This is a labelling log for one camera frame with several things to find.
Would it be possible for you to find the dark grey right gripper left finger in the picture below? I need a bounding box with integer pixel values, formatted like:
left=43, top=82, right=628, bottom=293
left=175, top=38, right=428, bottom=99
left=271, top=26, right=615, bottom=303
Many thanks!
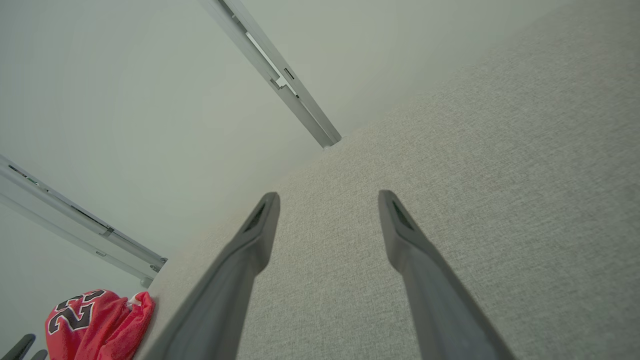
left=142, top=192, right=281, bottom=360

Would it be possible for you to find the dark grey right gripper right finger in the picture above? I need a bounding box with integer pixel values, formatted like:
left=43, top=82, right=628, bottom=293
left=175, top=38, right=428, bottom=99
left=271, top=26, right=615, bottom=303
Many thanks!
left=378, top=189, right=518, bottom=360

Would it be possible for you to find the red number 23 basketball jersey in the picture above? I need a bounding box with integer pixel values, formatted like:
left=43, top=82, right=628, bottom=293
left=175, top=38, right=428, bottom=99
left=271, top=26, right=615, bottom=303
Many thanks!
left=45, top=289, right=156, bottom=360

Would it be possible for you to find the grey fabric sofa seat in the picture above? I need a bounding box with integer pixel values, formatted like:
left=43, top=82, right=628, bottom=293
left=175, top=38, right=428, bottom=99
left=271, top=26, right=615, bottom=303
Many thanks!
left=134, top=0, right=640, bottom=360

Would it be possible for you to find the silver aluminium rail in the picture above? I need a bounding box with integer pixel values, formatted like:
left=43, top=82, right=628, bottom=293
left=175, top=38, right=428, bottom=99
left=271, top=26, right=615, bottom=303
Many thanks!
left=0, top=154, right=168, bottom=289
left=197, top=0, right=343, bottom=149

